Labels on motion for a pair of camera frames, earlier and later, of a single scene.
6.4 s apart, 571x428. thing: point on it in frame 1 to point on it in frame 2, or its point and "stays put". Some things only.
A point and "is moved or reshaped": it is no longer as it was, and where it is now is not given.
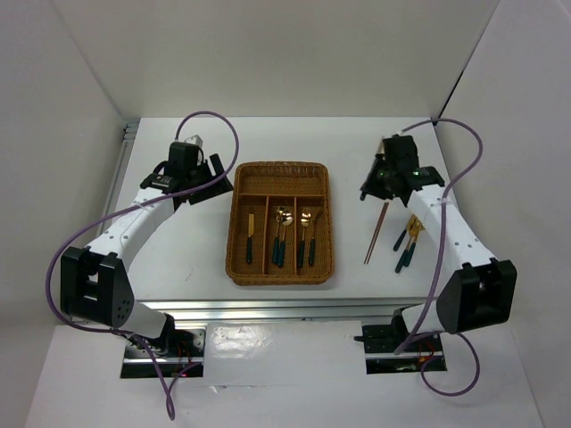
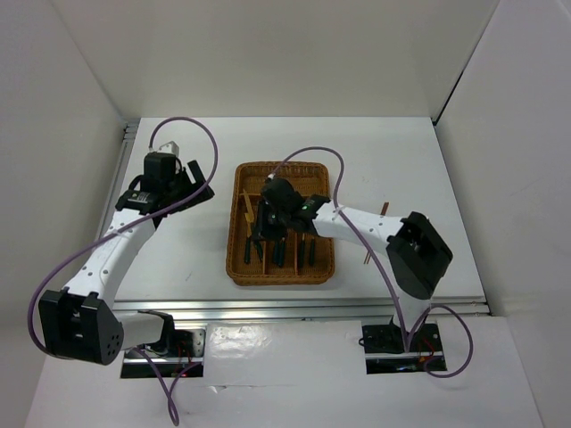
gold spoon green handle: (287, 218) stays put
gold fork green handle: (311, 252) stays put
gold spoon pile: (305, 222) stays put
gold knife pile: (400, 240) is moved or reshaped
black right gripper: (369, 186) to (262, 226)
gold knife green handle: (251, 233) is moved or reshaped
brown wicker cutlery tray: (280, 224) stays put
